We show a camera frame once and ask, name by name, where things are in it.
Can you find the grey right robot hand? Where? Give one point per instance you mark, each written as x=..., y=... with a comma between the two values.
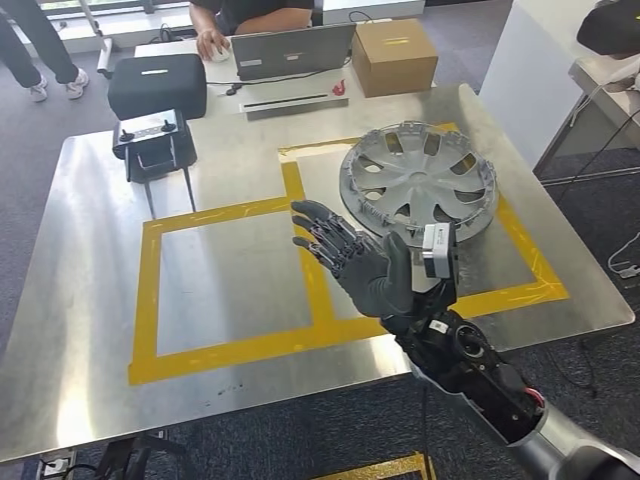
x=375, y=285

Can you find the silver plastic hubcap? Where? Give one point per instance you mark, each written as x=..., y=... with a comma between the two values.
x=420, y=179

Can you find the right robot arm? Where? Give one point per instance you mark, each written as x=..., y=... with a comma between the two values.
x=550, y=430

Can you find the yellow workbench tape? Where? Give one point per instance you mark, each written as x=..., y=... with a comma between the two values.
x=145, y=298

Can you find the yellow floor tape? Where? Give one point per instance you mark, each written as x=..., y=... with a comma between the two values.
x=380, y=469

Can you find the small red object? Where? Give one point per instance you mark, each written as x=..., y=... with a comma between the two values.
x=340, y=88

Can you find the brown cardboard box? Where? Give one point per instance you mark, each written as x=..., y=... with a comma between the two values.
x=395, y=60

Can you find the grey laptop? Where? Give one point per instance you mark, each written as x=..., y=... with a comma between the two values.
x=295, y=53

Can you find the white desk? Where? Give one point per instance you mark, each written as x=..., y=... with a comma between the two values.
x=220, y=99

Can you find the white partition panel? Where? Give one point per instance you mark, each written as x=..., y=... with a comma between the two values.
x=530, y=79

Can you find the white computer mouse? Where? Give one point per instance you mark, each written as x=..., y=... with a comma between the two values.
x=220, y=54

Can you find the black remote controller with stand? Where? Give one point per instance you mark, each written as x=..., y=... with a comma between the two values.
x=155, y=142

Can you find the black hard carry case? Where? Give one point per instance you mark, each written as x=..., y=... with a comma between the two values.
x=157, y=86

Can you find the white black headset device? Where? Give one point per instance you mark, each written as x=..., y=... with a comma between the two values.
x=610, y=26

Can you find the grey floor socket plate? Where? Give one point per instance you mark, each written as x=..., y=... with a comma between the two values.
x=55, y=465

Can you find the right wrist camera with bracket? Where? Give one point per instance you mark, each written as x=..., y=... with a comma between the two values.
x=438, y=252

